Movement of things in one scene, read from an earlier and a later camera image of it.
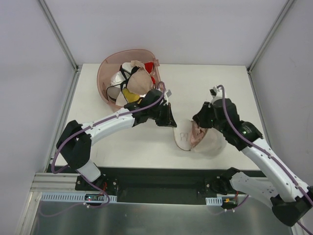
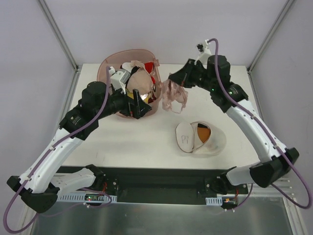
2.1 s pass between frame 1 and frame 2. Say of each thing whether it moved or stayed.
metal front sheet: stayed
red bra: stayed
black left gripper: moved
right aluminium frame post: stayed
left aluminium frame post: stayed
